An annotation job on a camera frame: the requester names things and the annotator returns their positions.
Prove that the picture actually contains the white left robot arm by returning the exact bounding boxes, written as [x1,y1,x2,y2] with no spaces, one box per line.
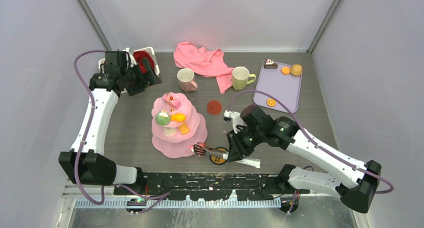
[58,50,162,195]

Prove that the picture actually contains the lavender serving tray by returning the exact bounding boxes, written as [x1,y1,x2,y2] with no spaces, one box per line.
[255,60,302,113]

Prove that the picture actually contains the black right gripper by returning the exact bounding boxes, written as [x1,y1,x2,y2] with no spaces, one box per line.
[227,125,265,162]

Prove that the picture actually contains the small orange round cookie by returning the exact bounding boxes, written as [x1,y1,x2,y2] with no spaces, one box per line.
[281,66,291,75]

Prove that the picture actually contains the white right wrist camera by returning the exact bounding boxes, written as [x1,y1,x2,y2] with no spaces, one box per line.
[223,110,247,134]

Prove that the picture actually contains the orange round sticker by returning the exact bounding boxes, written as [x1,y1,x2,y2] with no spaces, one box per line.
[209,147,229,166]

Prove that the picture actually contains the pink cherry cake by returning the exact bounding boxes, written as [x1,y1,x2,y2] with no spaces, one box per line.
[163,92,181,110]

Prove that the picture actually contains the pink three-tier dessert stand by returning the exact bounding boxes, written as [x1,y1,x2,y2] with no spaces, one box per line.
[151,92,208,159]

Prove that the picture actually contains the green frog macaron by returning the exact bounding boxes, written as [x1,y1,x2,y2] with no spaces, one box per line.
[155,109,172,126]

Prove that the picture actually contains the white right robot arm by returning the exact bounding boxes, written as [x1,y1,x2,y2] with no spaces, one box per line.
[223,104,382,214]

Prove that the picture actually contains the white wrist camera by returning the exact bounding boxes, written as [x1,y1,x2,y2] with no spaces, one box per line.
[122,47,138,68]
[223,110,247,134]

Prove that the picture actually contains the orange lotus-root cookie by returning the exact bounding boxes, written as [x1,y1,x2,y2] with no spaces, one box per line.
[266,98,277,107]

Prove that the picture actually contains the orange wafer bar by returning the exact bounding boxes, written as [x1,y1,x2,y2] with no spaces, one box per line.
[178,122,190,135]

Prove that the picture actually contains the green mug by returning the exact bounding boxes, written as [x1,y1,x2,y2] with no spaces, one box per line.
[231,66,257,91]

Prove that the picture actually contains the orange fish-shaped cookie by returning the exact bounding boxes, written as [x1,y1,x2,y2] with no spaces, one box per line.
[170,113,186,123]

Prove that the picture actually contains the pink mug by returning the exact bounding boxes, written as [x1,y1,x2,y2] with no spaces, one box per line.
[177,68,198,93]

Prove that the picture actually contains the red round coaster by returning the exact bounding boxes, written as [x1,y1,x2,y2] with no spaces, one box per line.
[206,100,223,116]

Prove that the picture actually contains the white round cake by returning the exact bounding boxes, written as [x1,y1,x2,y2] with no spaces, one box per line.
[162,127,177,137]

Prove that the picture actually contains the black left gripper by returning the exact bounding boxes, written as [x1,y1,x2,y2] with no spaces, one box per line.
[120,58,161,96]

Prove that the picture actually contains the golden round bun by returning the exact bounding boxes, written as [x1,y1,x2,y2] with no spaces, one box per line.
[290,64,303,77]

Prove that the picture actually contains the white plastic basket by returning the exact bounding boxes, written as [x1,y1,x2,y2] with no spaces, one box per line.
[88,46,160,92]

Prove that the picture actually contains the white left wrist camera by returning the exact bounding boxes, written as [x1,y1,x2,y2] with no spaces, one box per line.
[122,47,138,68]

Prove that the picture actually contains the dark red towel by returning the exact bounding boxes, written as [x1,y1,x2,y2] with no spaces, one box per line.
[133,50,156,75]

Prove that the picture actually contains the pink cloth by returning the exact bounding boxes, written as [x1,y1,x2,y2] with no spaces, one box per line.
[173,41,233,94]

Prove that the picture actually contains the chocolate cake slice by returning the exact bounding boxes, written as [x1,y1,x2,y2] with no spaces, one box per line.
[263,58,278,69]

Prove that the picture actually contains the metal serving tongs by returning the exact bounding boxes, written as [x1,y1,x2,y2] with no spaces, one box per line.
[203,144,261,169]

